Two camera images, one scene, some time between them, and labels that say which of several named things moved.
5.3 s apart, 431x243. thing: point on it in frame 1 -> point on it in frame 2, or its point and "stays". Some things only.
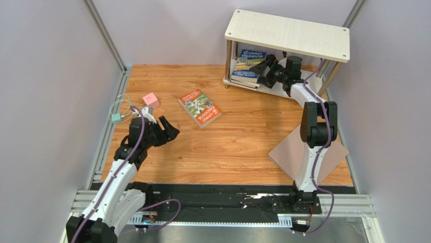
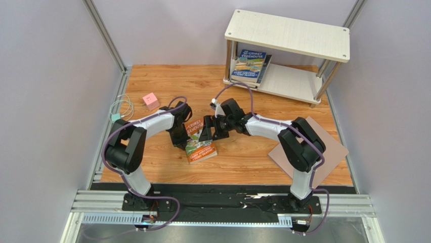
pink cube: [151, 100] stays
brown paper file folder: [290, 155] stays
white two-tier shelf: [319, 41] stays
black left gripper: [169, 133] -> [181, 143]
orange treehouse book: [201, 110] -> [198, 150]
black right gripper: [268, 72] -> [215, 127]
